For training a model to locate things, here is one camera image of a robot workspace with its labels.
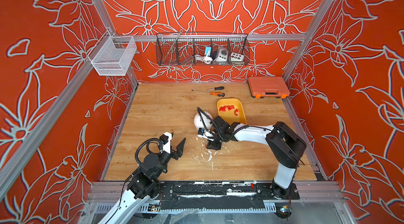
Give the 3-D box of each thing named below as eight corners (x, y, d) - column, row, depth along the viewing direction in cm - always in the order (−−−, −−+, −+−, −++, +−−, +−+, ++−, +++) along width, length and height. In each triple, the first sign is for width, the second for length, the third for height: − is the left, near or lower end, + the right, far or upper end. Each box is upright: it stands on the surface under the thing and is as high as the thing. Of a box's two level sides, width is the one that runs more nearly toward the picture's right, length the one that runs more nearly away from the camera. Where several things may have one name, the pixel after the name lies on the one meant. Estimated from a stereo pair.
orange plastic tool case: (251, 99, 112) (253, 94, 108) (247, 81, 124) (248, 76, 120) (288, 99, 112) (291, 94, 108) (280, 81, 124) (282, 76, 120)
